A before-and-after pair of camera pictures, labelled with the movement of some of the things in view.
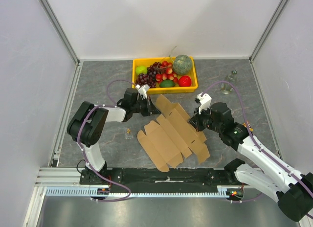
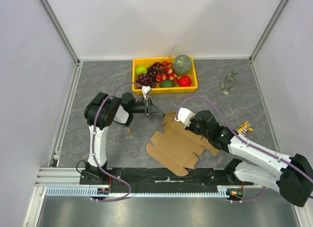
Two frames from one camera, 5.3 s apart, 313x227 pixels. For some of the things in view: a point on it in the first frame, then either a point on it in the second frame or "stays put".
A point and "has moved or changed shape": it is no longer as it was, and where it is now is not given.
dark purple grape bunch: (143, 79) stays put
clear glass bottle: (226, 88) stays put
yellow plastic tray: (177, 88) stays put
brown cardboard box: (174, 138) has moved or changed shape
